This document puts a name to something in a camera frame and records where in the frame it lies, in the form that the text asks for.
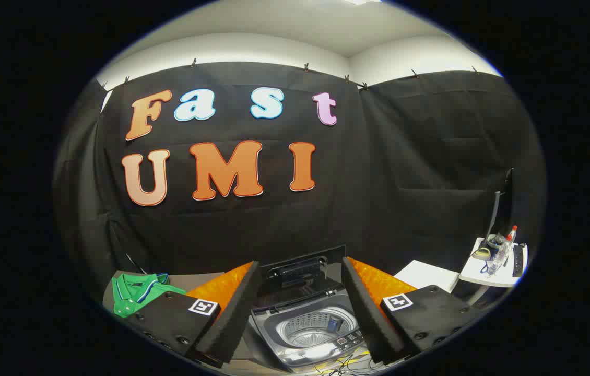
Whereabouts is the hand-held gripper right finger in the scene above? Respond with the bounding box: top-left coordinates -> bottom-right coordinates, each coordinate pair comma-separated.
340,256 -> 486,366

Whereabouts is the grey low table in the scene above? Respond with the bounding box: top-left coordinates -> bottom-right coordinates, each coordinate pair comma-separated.
103,271 -> 225,314

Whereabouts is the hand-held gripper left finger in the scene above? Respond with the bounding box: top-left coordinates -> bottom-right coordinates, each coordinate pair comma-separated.
120,260 -> 263,369

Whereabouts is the black remote control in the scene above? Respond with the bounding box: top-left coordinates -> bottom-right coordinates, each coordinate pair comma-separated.
512,243 -> 526,277

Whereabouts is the green polo shirt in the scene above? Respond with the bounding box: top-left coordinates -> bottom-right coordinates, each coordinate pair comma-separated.
112,272 -> 187,318

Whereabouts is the clear bottle with red cap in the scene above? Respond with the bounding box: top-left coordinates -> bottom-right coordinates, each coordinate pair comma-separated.
487,226 -> 518,276

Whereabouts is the small white side table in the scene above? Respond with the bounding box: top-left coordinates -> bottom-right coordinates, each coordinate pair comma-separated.
458,238 -> 529,308

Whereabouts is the grey washing machine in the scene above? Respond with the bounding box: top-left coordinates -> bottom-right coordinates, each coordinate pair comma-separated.
247,290 -> 374,374

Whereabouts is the dark glass washing machine lid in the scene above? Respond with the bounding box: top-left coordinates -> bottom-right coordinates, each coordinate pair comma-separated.
265,245 -> 346,309

